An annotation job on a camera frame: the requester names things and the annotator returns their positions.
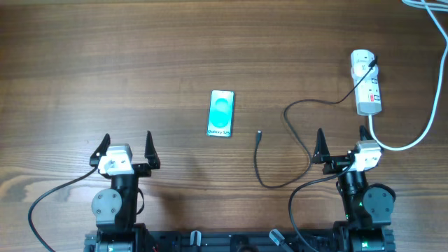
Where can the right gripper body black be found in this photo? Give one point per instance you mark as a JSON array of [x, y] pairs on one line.
[[336, 164]]

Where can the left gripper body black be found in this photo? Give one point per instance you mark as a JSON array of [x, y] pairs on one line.
[[139, 170]]

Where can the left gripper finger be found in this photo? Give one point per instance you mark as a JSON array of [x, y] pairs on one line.
[[150, 153], [102, 148]]

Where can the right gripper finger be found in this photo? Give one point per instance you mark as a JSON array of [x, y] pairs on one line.
[[367, 143], [321, 148]]

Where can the smartphone with cyan screen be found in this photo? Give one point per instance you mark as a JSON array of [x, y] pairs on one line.
[[221, 113]]

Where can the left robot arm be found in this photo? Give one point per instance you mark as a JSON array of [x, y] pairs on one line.
[[115, 208]]

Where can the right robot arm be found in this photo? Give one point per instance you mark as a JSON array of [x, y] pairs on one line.
[[368, 207]]

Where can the white charger plug adapter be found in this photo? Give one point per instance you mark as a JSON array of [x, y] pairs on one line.
[[364, 70]]

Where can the white power strip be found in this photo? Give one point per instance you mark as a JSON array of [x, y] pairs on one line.
[[367, 91]]

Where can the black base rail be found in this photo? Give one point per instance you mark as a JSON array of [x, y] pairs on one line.
[[320, 240]]

